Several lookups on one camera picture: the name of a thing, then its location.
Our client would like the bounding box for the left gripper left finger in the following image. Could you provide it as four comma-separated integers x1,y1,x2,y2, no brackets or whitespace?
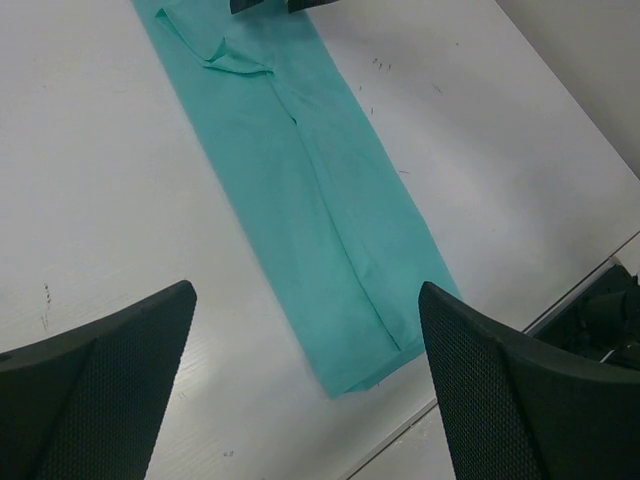
1,280,197,479

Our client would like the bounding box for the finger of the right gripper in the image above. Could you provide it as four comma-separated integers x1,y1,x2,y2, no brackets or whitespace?
229,0,280,14
286,0,338,13

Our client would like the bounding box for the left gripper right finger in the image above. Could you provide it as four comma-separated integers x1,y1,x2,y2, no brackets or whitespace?
418,282,639,479

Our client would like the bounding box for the teal t shirt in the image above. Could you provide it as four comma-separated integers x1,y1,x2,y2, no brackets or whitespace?
134,1,457,398

